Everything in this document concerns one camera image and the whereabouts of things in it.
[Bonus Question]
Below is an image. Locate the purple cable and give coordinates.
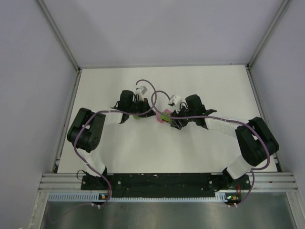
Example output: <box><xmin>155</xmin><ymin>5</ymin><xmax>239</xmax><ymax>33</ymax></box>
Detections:
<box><xmin>73</xmin><ymin>79</ymin><xmax>158</xmax><ymax>201</ymax></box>
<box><xmin>151</xmin><ymin>90</ymin><xmax>271</xmax><ymax>171</ymax></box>

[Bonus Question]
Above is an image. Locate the green pill bottle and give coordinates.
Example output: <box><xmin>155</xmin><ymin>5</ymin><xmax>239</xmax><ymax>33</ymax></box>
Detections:
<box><xmin>160</xmin><ymin>114</ymin><xmax>172</xmax><ymax>123</ymax></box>

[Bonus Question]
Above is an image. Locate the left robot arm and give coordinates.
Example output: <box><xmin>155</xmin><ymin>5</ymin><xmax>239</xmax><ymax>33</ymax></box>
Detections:
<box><xmin>67</xmin><ymin>86</ymin><xmax>156</xmax><ymax>189</ymax></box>

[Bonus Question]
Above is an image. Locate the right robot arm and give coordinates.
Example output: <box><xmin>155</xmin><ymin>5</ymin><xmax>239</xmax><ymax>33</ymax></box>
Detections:
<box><xmin>168</xmin><ymin>94</ymin><xmax>279</xmax><ymax>189</ymax></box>

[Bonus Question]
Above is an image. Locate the grey cable duct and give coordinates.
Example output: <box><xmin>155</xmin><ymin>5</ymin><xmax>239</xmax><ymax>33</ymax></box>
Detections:
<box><xmin>48</xmin><ymin>192</ymin><xmax>238</xmax><ymax>203</ymax></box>

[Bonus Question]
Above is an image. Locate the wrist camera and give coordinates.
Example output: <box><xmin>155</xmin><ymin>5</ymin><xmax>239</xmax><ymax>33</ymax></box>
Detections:
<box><xmin>134</xmin><ymin>85</ymin><xmax>148</xmax><ymax>101</ymax></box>
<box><xmin>168</xmin><ymin>95</ymin><xmax>183</xmax><ymax>114</ymax></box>

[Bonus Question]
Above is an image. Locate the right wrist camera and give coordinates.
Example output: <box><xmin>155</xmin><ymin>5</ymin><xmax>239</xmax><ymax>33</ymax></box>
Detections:
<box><xmin>168</xmin><ymin>95</ymin><xmax>183</xmax><ymax>114</ymax></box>

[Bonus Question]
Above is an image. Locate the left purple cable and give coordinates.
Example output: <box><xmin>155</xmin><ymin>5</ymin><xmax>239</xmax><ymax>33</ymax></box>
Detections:
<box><xmin>73</xmin><ymin>79</ymin><xmax>158</xmax><ymax>201</ymax></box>

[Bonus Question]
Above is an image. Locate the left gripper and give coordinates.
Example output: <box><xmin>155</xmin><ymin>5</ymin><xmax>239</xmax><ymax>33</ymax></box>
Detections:
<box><xmin>127</xmin><ymin>97</ymin><xmax>156</xmax><ymax>118</ymax></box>

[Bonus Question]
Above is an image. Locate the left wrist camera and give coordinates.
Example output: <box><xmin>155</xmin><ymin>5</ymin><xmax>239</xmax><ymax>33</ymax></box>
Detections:
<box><xmin>134</xmin><ymin>85</ymin><xmax>148</xmax><ymax>101</ymax></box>

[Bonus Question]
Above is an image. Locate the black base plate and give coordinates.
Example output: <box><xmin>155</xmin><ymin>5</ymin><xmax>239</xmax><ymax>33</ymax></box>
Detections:
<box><xmin>80</xmin><ymin>173</ymin><xmax>251</xmax><ymax>198</ymax></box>

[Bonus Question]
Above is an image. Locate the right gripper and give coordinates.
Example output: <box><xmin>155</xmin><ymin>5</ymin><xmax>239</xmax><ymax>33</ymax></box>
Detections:
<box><xmin>170</xmin><ymin>103</ymin><xmax>196</xmax><ymax>130</ymax></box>

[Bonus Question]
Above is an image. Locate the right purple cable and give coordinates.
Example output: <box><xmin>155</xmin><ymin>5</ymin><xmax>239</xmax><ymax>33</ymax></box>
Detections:
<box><xmin>151</xmin><ymin>90</ymin><xmax>271</xmax><ymax>171</ymax></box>

